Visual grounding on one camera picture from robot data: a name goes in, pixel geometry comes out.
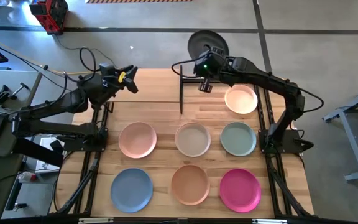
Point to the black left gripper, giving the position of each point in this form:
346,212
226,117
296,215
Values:
113,84

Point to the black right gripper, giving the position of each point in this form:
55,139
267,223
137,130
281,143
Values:
216,70

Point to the light peach plate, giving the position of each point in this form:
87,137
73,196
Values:
241,99

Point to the pink plate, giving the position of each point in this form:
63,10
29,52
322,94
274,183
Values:
137,140

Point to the beige plate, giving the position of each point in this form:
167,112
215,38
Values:
192,139

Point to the blue plate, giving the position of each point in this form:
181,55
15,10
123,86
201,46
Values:
131,190

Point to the magenta plate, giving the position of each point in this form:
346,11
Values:
240,190

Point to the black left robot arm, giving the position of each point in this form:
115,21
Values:
57,104

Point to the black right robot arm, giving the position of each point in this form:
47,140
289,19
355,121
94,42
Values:
269,82

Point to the black round disc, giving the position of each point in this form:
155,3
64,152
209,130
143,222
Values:
202,42

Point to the sage green plate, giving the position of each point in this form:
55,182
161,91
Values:
238,138

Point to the red and black tool case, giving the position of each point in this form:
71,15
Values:
50,15

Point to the orange plate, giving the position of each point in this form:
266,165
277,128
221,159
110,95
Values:
190,184

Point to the grey desk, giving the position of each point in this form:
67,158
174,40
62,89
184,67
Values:
11,81

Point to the white bottle with red cap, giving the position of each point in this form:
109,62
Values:
26,177

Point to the black crossbar rail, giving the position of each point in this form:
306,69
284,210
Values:
193,80

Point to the wooden shelf with black frame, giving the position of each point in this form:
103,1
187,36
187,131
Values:
157,85

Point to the black left frame rails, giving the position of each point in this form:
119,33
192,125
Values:
87,174

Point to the black frame rails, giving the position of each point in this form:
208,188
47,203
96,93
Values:
87,174
275,174

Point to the black right frame rails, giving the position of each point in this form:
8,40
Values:
275,174

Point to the grey metal table frame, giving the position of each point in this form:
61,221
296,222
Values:
353,137

